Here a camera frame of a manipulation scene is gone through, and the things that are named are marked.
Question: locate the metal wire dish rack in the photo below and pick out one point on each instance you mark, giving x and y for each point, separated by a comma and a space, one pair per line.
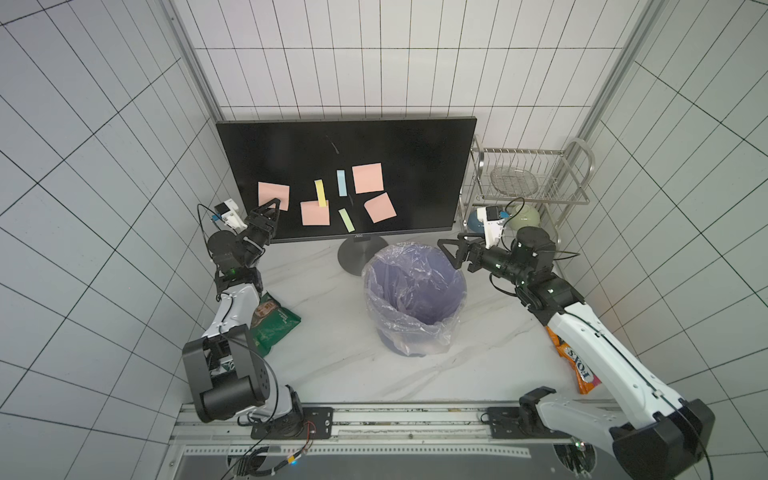
563, 177

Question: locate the black computer monitor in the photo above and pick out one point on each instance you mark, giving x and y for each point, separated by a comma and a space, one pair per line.
423, 165

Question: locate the green snack bag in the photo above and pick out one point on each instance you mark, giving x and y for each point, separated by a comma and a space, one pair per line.
270, 323

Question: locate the purple bin with plastic bag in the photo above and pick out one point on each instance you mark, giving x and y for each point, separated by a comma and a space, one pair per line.
414, 296

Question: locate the green ceramic bowl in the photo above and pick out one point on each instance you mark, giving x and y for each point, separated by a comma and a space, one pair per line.
523, 216

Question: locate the clear glass plate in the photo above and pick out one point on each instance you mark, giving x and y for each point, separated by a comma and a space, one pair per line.
514, 182

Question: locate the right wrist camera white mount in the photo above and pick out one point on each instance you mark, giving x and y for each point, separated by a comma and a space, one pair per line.
493, 219

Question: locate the orange snack bag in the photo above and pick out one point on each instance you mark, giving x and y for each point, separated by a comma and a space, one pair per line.
586, 380

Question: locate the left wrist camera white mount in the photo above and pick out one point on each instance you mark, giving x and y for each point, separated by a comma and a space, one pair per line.
229, 213

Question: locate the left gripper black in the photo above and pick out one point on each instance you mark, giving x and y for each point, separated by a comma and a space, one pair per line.
270, 223

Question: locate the metal base rail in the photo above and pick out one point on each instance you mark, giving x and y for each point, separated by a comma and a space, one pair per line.
478, 440

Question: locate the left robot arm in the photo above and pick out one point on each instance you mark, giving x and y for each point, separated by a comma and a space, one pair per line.
227, 376

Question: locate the blue ceramic bowl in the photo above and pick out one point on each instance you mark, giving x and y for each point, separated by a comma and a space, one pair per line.
476, 221

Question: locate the round grey monitor stand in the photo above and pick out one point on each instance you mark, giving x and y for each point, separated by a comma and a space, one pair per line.
356, 251

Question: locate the yellow narrow sticky note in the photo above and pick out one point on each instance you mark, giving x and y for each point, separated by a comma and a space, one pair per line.
320, 192

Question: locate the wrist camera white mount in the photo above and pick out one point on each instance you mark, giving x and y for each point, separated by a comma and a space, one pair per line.
493, 219
229, 213

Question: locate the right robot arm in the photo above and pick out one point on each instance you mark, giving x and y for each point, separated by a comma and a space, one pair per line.
657, 433

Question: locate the blue narrow sticky note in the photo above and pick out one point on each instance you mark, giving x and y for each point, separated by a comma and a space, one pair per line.
341, 183

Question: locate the pink sticky note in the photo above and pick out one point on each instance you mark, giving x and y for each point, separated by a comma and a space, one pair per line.
368, 178
313, 214
270, 191
380, 208

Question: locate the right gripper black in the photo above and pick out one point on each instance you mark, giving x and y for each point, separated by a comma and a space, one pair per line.
472, 254

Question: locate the green narrow sticky note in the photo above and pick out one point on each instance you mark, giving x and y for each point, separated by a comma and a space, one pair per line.
346, 220

